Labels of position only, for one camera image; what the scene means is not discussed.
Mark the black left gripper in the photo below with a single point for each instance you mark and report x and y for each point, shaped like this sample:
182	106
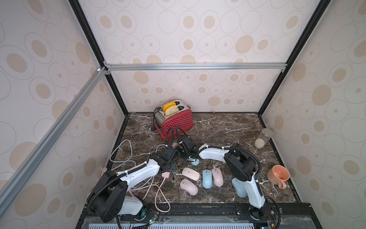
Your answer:
174	167

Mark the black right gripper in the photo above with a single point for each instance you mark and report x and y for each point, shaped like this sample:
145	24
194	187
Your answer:
184	144

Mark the pink mouse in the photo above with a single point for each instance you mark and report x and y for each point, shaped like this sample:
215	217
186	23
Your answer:
217	177
189	187
191	174

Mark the pink power strip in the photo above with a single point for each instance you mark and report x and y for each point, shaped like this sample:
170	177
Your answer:
166	175

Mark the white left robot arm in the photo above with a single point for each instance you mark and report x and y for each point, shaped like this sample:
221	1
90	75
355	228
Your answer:
108	198

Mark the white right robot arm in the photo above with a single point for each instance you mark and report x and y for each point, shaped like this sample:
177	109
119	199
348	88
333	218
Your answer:
242	164

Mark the blue mouse near strip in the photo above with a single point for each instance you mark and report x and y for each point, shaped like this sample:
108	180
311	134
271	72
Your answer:
195	162

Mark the blue mouse middle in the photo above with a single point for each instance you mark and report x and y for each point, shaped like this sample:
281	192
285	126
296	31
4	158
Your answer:
207	179

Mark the blue mouse far right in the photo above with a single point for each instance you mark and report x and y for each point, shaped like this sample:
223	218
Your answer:
239	188

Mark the red polka dot toaster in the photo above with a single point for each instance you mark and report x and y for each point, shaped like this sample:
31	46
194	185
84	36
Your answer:
182	119

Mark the yellow toast slice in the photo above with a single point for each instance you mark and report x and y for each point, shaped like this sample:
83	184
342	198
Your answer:
170	108

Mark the glass jar with powder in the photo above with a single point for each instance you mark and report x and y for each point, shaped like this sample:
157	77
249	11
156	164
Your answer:
263	138

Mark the orange ceramic mug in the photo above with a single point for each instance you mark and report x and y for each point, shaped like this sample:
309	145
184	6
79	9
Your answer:
278	175

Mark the silver back frame bar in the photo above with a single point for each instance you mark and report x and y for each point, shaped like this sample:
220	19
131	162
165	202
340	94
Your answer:
206	66

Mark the black front rail base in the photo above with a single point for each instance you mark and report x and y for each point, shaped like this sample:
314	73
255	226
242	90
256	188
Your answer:
213	216

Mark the black corner frame post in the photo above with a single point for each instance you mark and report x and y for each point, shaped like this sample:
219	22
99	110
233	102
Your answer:
83	22

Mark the black right frame post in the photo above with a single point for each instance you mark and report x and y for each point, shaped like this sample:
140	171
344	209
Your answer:
309	29

